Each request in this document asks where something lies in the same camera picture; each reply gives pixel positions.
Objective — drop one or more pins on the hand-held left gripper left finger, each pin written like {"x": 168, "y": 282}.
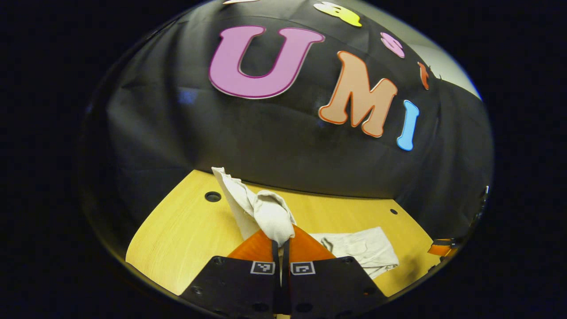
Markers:
{"x": 239, "y": 283}

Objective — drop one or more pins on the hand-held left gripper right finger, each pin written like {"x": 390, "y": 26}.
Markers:
{"x": 328, "y": 283}

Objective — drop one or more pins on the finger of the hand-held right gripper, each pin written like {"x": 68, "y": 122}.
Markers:
{"x": 440, "y": 248}

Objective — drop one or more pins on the cream white jeans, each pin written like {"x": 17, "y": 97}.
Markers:
{"x": 270, "y": 212}

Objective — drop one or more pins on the black backdrop cloth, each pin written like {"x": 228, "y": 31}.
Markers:
{"x": 274, "y": 146}

